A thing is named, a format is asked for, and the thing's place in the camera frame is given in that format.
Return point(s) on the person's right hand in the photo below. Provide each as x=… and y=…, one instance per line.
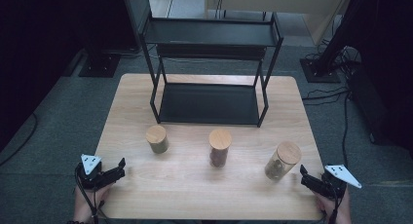
x=341, y=209

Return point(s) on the short green-filled jar wooden lid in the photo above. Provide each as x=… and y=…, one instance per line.
x=157, y=138

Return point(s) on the red-filled glass jar wooden lid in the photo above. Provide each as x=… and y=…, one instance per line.
x=219, y=142

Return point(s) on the beige board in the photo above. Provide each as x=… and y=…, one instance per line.
x=276, y=0

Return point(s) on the dark-filled glass jar wooden lid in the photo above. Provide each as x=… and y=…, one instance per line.
x=285, y=156

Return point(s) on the black metal two-tier rack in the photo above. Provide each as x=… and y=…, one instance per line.
x=207, y=104

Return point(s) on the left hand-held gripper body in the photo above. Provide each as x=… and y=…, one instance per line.
x=90, y=172

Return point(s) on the black stand with slanted column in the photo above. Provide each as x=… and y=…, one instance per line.
x=319, y=73

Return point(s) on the person's left hand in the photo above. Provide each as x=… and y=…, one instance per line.
x=86, y=201

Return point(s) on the black square stand base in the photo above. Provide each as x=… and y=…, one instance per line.
x=100, y=65

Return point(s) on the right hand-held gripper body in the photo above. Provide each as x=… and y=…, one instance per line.
x=337, y=181

